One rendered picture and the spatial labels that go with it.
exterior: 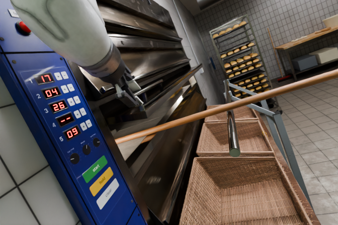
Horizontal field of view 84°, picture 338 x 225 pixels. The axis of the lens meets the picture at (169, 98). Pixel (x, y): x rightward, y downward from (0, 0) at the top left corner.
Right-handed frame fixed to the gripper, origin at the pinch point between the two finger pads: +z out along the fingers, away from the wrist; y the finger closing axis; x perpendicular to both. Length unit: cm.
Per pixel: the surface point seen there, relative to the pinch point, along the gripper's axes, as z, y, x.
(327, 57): 368, -142, 342
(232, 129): 9.6, 18.3, 27.8
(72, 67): -12.1, -8.9, -14.5
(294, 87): 18, 7, 57
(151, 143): 27.9, 12.1, -4.8
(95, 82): -4.8, -5.9, -11.3
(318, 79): 16, 8, 64
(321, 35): 334, -179, 330
